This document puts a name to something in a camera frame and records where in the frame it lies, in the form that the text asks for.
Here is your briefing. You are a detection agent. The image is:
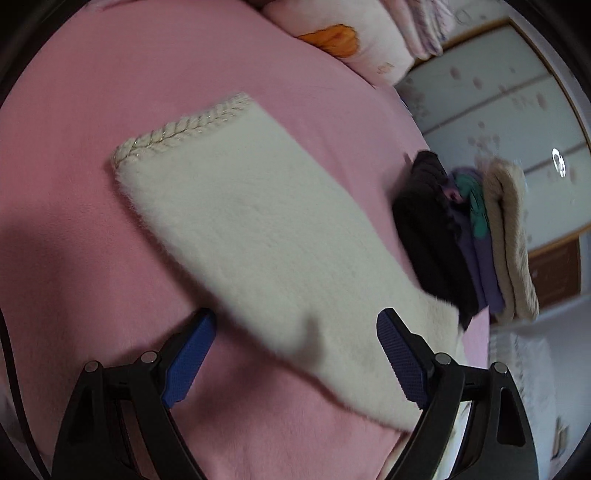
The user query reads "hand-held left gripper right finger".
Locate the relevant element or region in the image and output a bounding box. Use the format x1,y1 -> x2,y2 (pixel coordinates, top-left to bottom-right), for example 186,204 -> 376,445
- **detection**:
376,308 -> 539,480

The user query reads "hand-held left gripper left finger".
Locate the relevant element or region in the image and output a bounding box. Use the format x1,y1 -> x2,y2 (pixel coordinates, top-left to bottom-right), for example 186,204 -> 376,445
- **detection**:
52,308 -> 218,480

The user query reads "white fluffy sweater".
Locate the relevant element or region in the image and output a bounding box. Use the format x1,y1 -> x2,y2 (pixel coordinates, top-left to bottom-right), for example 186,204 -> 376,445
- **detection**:
110,91 -> 468,431

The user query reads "white cloth-covered furniture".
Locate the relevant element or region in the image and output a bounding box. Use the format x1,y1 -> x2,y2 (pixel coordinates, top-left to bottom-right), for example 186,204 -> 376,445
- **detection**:
487,330 -> 561,467

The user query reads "purple folded garment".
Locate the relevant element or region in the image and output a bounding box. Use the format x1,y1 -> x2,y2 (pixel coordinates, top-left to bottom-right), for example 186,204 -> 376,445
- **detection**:
445,167 -> 506,315

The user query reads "black folded garment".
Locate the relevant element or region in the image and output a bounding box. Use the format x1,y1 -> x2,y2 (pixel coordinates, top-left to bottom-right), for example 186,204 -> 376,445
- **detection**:
392,150 -> 481,330

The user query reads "beige knit sweater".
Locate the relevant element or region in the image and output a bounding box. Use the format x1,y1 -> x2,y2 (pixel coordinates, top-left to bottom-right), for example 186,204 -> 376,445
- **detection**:
482,158 -> 541,324

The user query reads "teal folded garment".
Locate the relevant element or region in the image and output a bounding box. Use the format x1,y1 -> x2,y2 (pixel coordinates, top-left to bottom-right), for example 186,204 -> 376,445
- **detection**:
457,173 -> 490,238

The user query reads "pink bed blanket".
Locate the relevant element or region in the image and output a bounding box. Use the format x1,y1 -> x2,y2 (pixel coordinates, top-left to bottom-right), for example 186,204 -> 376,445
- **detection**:
0,0 -> 491,480

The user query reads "floral sliding door wardrobe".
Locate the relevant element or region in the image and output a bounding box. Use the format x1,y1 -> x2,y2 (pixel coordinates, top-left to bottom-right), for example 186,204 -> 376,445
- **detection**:
394,16 -> 591,259

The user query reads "white pillow with orange print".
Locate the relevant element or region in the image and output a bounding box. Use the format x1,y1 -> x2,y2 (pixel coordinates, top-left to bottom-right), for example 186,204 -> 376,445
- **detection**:
263,0 -> 416,88

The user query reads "folded pink striped quilt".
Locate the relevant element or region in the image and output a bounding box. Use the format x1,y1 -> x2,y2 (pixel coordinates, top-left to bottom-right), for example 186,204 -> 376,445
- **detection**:
381,0 -> 462,61

